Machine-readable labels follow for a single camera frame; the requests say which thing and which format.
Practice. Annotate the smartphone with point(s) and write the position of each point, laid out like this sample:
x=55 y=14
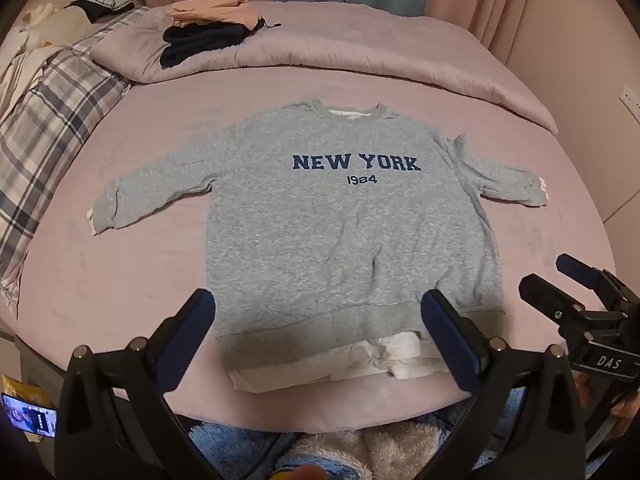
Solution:
x=30 y=417

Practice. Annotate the grey printed sweatshirt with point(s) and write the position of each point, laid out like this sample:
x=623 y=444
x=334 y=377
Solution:
x=345 y=230

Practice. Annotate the dark navy folded garment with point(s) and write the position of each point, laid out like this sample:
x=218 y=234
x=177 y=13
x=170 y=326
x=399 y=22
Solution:
x=200 y=40

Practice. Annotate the pink bed sheet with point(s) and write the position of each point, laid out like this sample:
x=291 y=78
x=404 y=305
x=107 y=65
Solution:
x=140 y=270

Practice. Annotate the peach folded garment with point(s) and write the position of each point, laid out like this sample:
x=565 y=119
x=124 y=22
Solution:
x=215 y=10

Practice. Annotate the blue fluffy robe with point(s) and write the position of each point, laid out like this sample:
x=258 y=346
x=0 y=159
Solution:
x=350 y=452

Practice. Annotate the yellow packet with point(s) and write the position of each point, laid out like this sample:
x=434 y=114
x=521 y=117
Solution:
x=22 y=387

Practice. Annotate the white wall socket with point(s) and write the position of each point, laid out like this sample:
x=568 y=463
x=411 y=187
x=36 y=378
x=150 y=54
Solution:
x=631 y=100

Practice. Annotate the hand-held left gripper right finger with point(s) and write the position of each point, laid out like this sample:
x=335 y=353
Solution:
x=440 y=320

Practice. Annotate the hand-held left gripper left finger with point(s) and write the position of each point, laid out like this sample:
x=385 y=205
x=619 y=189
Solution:
x=196 y=316

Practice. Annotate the pink quilted duvet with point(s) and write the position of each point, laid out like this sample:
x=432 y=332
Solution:
x=350 y=45

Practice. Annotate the cream patterned cloth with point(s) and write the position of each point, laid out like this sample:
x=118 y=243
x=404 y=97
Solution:
x=35 y=35

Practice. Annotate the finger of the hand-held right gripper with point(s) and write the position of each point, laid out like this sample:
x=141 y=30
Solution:
x=542 y=295
x=570 y=264

